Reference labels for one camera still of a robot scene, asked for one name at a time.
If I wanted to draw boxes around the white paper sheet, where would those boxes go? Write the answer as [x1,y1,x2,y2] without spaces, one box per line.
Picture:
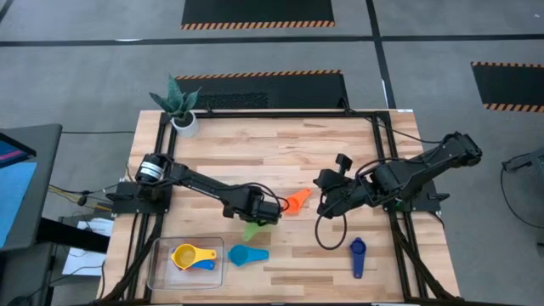
[62,217,115,276]

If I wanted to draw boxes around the clear plastic basket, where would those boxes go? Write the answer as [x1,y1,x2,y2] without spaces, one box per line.
[146,236,226,292]

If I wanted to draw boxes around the light blue measuring cup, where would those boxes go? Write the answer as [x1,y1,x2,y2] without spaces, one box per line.
[227,244,270,268]

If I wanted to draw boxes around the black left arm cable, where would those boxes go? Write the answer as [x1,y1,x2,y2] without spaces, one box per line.
[246,182,291,213]

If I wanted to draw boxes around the monitor with blue screen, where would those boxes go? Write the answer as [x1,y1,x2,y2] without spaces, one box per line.
[0,122,64,252]

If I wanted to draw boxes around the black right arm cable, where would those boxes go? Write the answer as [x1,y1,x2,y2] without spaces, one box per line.
[314,203,348,251]

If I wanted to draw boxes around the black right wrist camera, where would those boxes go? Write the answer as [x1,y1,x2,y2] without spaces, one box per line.
[334,153,354,174]

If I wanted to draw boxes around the yellow measuring cup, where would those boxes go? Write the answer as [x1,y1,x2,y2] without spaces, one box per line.
[170,243,218,271]

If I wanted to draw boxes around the black hazard-striped floor mat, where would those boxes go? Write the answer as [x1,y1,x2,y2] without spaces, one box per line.
[181,0,336,31]
[174,70,349,111]
[470,61,544,114]

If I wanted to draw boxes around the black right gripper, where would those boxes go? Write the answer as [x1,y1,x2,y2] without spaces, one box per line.
[313,168,373,220]

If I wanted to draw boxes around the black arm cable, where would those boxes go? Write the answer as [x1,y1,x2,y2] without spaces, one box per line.
[246,182,291,213]
[314,203,348,251]

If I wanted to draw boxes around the black aluminium table frame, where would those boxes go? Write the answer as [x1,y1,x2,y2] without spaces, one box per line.
[99,109,462,306]

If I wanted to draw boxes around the white plant pot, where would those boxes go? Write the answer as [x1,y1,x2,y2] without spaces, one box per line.
[170,110,200,138]

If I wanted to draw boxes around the orange measuring cup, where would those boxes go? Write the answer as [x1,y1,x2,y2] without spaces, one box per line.
[283,188,313,216]

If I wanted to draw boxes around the black side stand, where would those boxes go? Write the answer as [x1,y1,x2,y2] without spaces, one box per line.
[36,216,111,254]

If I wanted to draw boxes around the yellow and black cable bundle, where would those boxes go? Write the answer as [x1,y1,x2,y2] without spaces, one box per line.
[48,182,128,213]

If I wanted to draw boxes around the green snake plant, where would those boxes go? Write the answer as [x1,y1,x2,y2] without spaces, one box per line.
[149,75,201,122]

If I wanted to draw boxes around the green measuring cup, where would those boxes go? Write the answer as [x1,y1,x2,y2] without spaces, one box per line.
[241,221,274,242]

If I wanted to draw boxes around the dark grey equipment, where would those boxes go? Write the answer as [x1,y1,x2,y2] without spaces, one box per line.
[501,146,544,175]

